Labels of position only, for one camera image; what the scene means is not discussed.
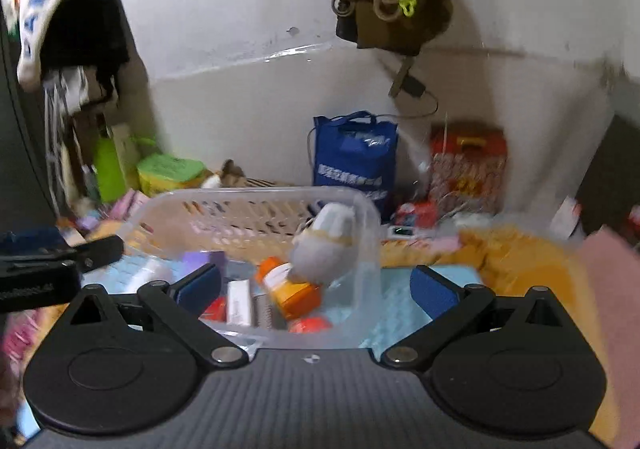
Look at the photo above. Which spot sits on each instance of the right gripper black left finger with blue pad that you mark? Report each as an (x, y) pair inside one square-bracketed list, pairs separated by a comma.
[(116, 364)]

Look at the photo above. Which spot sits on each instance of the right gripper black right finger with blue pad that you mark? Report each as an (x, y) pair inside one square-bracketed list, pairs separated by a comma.
[(505, 365)]

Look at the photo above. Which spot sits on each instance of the red white box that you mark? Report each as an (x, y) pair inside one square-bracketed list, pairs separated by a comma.
[(216, 311)]

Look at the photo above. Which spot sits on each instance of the purple small box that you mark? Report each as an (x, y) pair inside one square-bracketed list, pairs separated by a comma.
[(190, 261)]

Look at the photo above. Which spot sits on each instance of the pink white medicine box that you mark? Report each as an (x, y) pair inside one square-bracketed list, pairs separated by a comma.
[(239, 303)]

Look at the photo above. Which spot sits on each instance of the black white small box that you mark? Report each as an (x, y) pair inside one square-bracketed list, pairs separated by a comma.
[(263, 314)]

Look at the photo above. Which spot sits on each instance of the orange cotton ball bottle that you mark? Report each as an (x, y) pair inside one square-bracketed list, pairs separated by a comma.
[(293, 299)]

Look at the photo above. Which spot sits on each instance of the red round packet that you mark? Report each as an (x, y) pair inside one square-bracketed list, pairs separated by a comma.
[(309, 325)]

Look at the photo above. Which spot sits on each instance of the grey cat plush toy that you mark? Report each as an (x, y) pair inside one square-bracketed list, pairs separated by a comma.
[(324, 250)]

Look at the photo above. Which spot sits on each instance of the grey cabinet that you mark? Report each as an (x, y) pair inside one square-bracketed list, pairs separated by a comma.
[(25, 200)]

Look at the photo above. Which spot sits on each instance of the pink folded blanket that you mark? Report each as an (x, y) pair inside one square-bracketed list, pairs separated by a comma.
[(613, 274)]

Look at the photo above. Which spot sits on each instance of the green shopping bag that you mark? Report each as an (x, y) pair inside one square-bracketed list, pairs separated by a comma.
[(115, 160)]

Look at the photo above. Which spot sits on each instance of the green yellow box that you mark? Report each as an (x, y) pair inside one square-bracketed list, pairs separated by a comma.
[(160, 173)]

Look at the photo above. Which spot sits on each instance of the metal crutch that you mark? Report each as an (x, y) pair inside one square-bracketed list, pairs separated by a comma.
[(54, 131)]

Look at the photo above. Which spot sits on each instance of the dark headboard panel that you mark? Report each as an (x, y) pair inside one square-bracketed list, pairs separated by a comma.
[(609, 191)]

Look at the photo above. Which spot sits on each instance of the red patterned gift box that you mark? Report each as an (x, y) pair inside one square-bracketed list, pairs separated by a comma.
[(468, 167)]

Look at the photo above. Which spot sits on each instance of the clear plastic basket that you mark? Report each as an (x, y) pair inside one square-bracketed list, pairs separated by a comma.
[(252, 224)]

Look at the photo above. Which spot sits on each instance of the white black hanging jacket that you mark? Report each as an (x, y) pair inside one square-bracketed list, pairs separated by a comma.
[(60, 35)]

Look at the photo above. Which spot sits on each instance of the blue tote bag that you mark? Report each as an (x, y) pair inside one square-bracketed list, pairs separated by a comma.
[(356, 150)]

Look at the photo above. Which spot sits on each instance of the black power adapter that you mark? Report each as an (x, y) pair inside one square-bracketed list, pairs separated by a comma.
[(404, 81)]

